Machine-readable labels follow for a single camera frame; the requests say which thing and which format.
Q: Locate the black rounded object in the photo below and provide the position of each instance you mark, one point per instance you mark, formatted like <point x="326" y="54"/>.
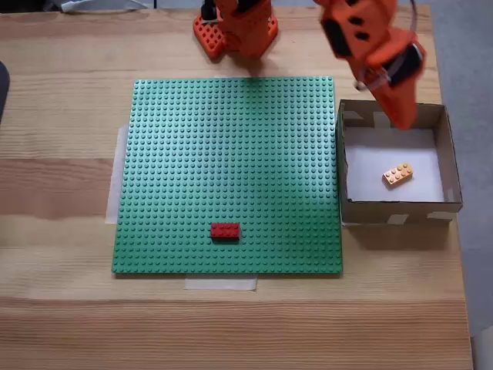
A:
<point x="3" y="92"/>

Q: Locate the white paper sheet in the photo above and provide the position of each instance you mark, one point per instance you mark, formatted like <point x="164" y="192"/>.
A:
<point x="366" y="173"/>

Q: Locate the green lego baseplate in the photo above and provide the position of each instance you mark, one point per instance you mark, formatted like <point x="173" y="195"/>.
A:
<point x="231" y="173"/>

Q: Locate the yellow lego block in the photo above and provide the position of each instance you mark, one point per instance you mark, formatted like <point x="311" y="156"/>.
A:
<point x="398" y="176"/>

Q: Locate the red lego block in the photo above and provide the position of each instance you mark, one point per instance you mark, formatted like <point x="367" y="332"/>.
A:
<point x="225" y="232"/>

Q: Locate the brown cardboard box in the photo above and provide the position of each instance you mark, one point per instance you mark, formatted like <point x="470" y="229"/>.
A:
<point x="448" y="154"/>

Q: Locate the masking tape strip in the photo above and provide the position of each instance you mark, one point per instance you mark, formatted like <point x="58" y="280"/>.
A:
<point x="219" y="284"/>
<point x="111" y="192"/>

